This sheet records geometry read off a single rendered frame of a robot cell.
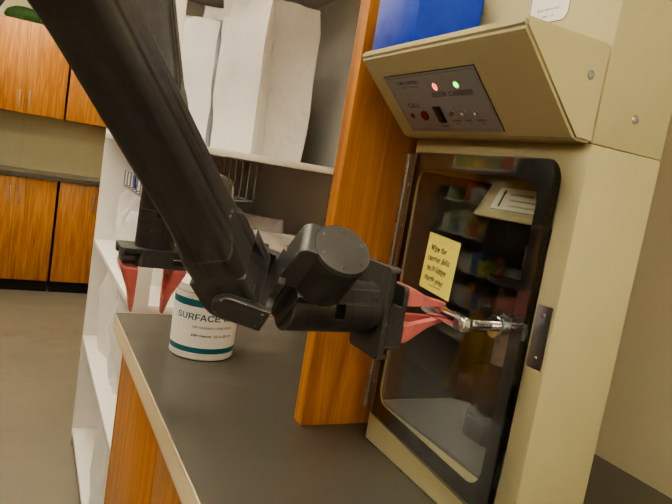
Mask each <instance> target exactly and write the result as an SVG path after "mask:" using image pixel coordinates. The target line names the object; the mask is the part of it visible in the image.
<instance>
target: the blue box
mask: <svg viewBox="0 0 672 504"><path fill-rule="evenodd" d="M483 5H484V0H380V5H379V11H378V18H377V24H376V30H375V36H374V42H373V48H372V50H376V49H381V48H385V47H390V46H394V45H398V44H403V43H407V42H412V41H416V40H420V39H425V38H429V37H434V36H438V35H442V34H447V33H451V32H456V31H460V30H464V29H469V28H473V27H478V26H480V22H481V16H482V14H483V13H482V11H483Z"/></svg>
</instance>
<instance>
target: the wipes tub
mask: <svg viewBox="0 0 672 504"><path fill-rule="evenodd" d="M190 281H191V277H190V275H189V274H186V275H185V277H184V278H183V280H182V281H181V282H180V284H179V285H178V287H177V288H176V292H175V300H174V308H173V315H172V323H171V331H170V339H169V349H170V351H171V352H172V353H174V354H175V355H177V356H180V357H183V358H187V359H191V360H198V361H219V360H224V359H226V358H228V357H230V356H231V355H232V351H233V347H234V340H235V334H236V327H237V324H236V323H233V322H230V321H226V320H222V319H219V318H217V317H215V316H213V315H212V314H210V313H209V312H208V311H207V310H206V309H205V308H204V307H203V305H202V303H201V302H200V300H199V299H198V297H197V296H196V294H195V292H194V291H193V289H192V288H191V286H190V284H189V283H190Z"/></svg>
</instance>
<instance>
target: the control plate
mask: <svg viewBox="0 0 672 504"><path fill-rule="evenodd" d="M384 80H385V81H386V83H387V85H388V87H389V89H390V90H391V92H392V94H393V96H394V98H395V100H396V101H397V103H398V105H399V107H400V109H401V111H402V112H403V114H404V116H405V118H406V120H407V122H408V123H409V125H410V127H411V129H412V130H413V131H505V130H504V127H503V125H502V123H501V121H500V119H499V117H498V115H497V113H496V111H495V108H494V106H493V104H492V102H491V100H490V98H489V96H488V94H487V92H486V89H485V87H484V85H483V83H482V81H481V79H480V77H479V75H478V73H477V70H476V68H475V66H474V64H472V65H465V66H458V67H451V68H444V69H437V70H430V71H423V72H416V73H409V74H402V75H395V76H388V77H384ZM454 80H455V81H457V82H458V83H459V86H460V87H459V88H455V87H454V86H453V81H454ZM432 83H435V84H436V85H437V86H438V90H434V89H433V87H432ZM438 106H439V107H440V109H441V111H442V112H443V114H444V116H445V118H446V120H447V123H440V122H439V120H438V118H437V116H436V115H435V113H434V111H433V109H432V107H438ZM462 109H464V110H466V112H467V116H465V115H464V116H462V115H461V113H462V112H461V111H462ZM475 109H478V110H479V111H480V113H481V114H480V115H479V116H478V115H476V116H475V115H474V110H475ZM450 110H453V111H454V113H455V116H449V113H450V112H449V111H450ZM422 111H426V112H427V113H428V115H429V120H427V121H426V120H424V119H423V118H422V117H421V112H422ZM411 112H412V113H414V114H415V116H416V118H415V119H413V118H412V117H411V116H410V113H411Z"/></svg>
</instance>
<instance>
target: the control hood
mask: <svg viewBox="0 0 672 504"><path fill-rule="evenodd" d="M610 48H611V47H610V46H609V44H608V43H605V42H602V41H599V40H597V39H594V38H591V37H588V36H586V35H583V34H580V33H577V32H575V31H572V30H569V29H566V28H564V27H561V26H558V25H555V24H553V23H550V22H547V21H544V20H542V19H539V18H536V17H533V16H531V15H526V16H522V17H517V18H513V19H508V20H504V21H500V22H495V23H491V24H486V25H482V26H478V27H473V28H469V29H464V30H460V31H456V32H451V33H447V34H442V35H438V36H434V37H429V38H425V39H420V40H416V41H412V42H407V43H403V44H398V45H394V46H390V47H385V48H381V49H376V50H372V51H368V52H365V53H364V54H363V56H362V57H363V62H364V63H365V65H366V67H367V69H368V71H369V72H370V74H371V76H372V78H373V80H374V81H375V83H376V85H377V87H378V89H379V90H380V92H381V94H382V96H383V98H384V99H385V101H386V103H387V105H388V106H389V108H390V110H391V112H392V114H393V115H394V117H395V119H396V121H397V123H398V124H399V126H400V128H401V130H402V132H403V133H404V134H405V135H406V136H407V137H412V138H417V139H448V140H483V141H517V142H552V143H587V144H588V141H591V138H592V133H593V128H594V123H595V119H596V114H597V109H598V105H599V100H600V95H601V90H602V86H603V81H604V76H605V71H606V67H607V62H608V57H609V53H610ZM472 64H474V66H475V68H476V70H477V73H478V75H479V77H480V79H481V81H482V83H483V85H484V87H485V89H486V92H487V94H488V96H489V98H490V100H491V102H492V104H493V106H494V108H495V111H496V113H497V115H498V117H499V119H500V121H501V123H502V125H503V127H504V130H505V131H413V130H412V129H411V127H410V125H409V123H408V122H407V120H406V118H405V116H404V114H403V112H402V111H401V109H400V107H399V105H398V103H397V101H396V100H395V98H394V96H393V94H392V92H391V90H390V89H389V87H388V85H387V83H386V81H385V80H384V77H388V76H395V75H402V74H409V73H416V72H423V71H430V70H437V69H444V68H451V67H458V66H465V65H472Z"/></svg>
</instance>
